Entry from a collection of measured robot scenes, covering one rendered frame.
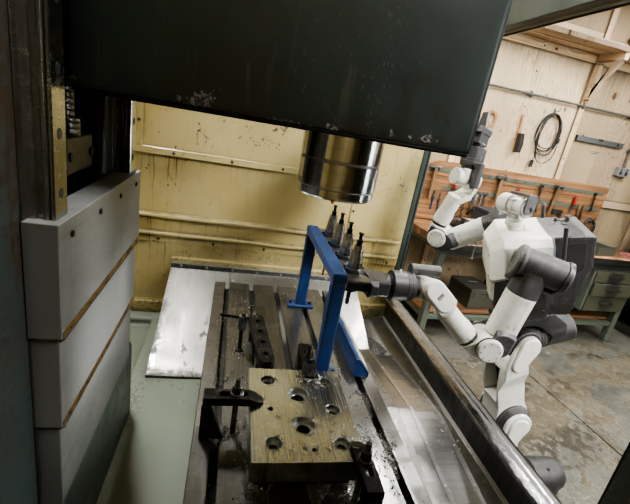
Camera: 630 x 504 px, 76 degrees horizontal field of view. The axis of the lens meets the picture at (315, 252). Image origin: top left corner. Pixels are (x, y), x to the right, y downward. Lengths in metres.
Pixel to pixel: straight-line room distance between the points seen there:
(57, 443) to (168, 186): 1.25
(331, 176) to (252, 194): 1.12
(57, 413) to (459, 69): 0.85
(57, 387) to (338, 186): 0.56
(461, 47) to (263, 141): 1.18
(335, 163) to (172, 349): 1.15
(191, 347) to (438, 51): 1.35
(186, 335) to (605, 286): 3.69
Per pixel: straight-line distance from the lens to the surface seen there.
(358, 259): 1.13
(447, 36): 0.76
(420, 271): 1.23
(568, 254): 1.48
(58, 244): 0.65
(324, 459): 0.88
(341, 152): 0.75
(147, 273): 2.01
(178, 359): 1.67
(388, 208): 1.98
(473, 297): 3.84
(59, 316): 0.69
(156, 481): 1.32
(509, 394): 1.79
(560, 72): 4.57
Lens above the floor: 1.61
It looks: 18 degrees down
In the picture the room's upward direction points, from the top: 10 degrees clockwise
